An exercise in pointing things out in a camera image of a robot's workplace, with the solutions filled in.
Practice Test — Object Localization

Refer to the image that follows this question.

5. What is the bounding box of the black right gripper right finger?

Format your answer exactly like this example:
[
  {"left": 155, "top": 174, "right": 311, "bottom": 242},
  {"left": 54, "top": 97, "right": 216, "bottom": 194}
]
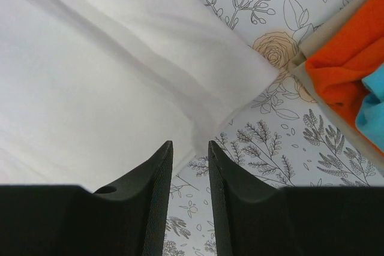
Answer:
[{"left": 208, "top": 141, "right": 383, "bottom": 255}]

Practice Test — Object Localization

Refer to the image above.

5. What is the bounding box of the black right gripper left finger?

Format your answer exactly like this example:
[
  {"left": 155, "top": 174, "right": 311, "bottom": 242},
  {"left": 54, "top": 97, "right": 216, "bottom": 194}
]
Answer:
[{"left": 1, "top": 141, "right": 173, "bottom": 255}]

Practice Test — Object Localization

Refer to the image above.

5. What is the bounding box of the white t shirt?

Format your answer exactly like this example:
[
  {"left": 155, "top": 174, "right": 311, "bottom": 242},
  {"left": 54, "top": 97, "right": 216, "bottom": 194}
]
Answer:
[{"left": 1, "top": 0, "right": 278, "bottom": 191}]

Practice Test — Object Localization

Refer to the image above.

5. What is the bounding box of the floral patterned table mat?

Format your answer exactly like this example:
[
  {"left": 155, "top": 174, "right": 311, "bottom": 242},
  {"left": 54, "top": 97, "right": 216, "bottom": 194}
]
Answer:
[{"left": 161, "top": 0, "right": 384, "bottom": 256}]

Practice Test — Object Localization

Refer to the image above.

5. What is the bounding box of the folded blue t shirt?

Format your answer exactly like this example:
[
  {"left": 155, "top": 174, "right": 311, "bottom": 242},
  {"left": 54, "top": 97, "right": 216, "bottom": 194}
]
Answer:
[{"left": 355, "top": 65, "right": 383, "bottom": 152}]

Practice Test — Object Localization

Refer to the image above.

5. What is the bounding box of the folded orange t shirt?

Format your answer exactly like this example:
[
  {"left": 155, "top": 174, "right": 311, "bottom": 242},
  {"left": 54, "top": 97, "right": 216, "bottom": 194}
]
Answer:
[{"left": 305, "top": 0, "right": 384, "bottom": 155}]

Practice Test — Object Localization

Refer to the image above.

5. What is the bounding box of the folded beige t shirt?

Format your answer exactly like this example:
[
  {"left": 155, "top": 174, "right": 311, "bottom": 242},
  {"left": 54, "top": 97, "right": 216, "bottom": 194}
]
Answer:
[{"left": 288, "top": 0, "right": 383, "bottom": 174}]

